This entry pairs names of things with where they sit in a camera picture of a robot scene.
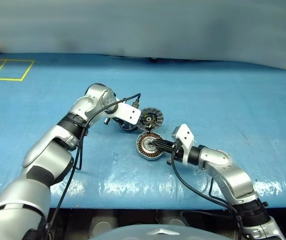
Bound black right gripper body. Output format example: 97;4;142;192
166;141;188;166

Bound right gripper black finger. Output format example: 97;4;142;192
154;140;177;149
157;146;177;154

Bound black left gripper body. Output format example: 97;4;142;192
103;116;124;128

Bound motor stator housing copper coils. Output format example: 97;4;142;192
135;131;164;163

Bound grey motor cover with circuit board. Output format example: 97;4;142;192
135;106;164;131

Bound blue plastic table cover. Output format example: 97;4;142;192
0;51;286;210

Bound silver robot torso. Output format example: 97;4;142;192
89;223;196;240

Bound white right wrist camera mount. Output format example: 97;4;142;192
171;123;196;165

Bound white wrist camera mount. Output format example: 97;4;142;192
106;101;142;125
171;123;196;165

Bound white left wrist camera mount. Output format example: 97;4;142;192
106;101;142;125

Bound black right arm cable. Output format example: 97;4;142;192
166;149;244;240

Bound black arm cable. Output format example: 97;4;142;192
166;149;244;240
44;93;142;240

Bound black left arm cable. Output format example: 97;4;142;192
44;93;142;240

